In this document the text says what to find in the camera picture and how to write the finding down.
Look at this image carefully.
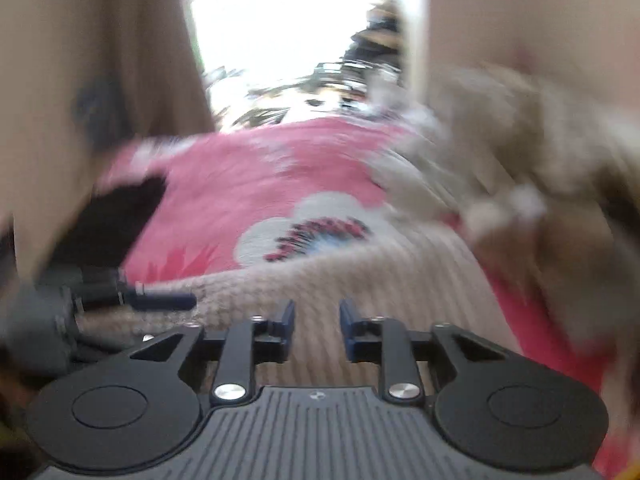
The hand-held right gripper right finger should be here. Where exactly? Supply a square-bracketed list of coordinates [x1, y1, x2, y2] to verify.
[339, 300, 506, 406]

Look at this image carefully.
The blue package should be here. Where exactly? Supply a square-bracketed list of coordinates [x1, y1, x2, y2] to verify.
[70, 77, 131, 151]

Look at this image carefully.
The black folded garment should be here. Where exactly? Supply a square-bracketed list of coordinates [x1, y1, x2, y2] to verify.
[50, 175, 168, 271]

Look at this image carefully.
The cream jacket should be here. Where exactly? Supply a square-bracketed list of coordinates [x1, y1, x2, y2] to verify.
[370, 62, 640, 221]

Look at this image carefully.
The brown curtain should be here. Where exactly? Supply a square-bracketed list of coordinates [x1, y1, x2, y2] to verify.
[125, 0, 216, 136]

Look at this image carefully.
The beige houndstooth knit cardigan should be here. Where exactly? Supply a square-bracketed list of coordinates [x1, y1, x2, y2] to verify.
[75, 230, 523, 391]

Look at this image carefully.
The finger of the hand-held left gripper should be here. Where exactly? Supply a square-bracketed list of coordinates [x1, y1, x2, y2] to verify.
[122, 282, 198, 313]

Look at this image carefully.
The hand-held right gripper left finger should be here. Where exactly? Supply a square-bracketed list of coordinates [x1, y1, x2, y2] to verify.
[130, 299, 296, 406]

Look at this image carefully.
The pink floral blanket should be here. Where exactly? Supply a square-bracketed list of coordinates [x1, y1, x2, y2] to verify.
[97, 115, 640, 480]

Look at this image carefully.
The pile of beige grey clothes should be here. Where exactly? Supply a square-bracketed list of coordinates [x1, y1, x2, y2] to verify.
[540, 210, 640, 356]

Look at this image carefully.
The black wheelchair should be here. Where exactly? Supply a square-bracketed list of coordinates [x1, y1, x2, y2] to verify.
[310, 0, 406, 111]

